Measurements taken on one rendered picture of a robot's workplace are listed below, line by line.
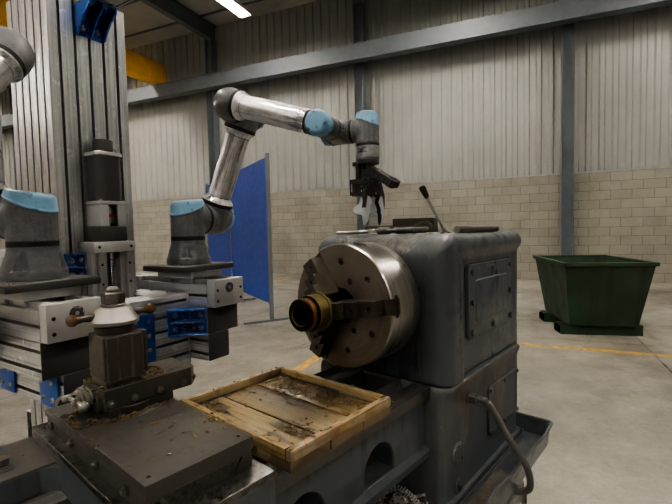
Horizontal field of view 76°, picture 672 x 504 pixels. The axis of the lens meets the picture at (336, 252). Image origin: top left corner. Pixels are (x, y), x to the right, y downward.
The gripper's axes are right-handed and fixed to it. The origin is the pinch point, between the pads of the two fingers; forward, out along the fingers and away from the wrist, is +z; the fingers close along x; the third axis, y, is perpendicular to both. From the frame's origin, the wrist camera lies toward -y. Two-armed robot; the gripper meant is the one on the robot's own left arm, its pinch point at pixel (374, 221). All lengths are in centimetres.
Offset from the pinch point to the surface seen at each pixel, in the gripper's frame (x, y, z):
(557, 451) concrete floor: -144, -21, 130
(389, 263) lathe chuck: 26.6, -23.4, 10.9
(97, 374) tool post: 86, -4, 26
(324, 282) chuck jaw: 35.5, -10.0, 15.4
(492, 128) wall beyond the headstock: -920, 310, -231
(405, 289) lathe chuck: 25.3, -27.1, 17.1
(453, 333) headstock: 13.6, -33.7, 29.2
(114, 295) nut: 84, -6, 13
